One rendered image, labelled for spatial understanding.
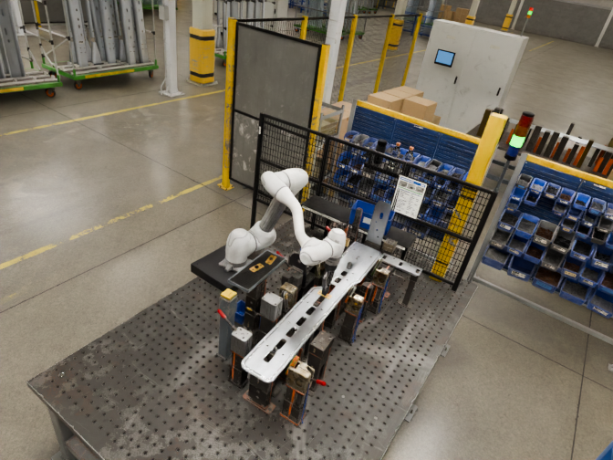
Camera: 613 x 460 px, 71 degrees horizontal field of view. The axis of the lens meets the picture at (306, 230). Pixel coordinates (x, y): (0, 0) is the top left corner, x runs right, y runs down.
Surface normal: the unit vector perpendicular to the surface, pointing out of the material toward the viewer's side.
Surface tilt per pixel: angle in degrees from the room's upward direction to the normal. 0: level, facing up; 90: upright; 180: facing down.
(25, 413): 0
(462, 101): 90
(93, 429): 0
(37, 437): 0
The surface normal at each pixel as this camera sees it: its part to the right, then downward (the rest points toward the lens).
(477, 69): -0.56, 0.38
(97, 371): 0.14, -0.83
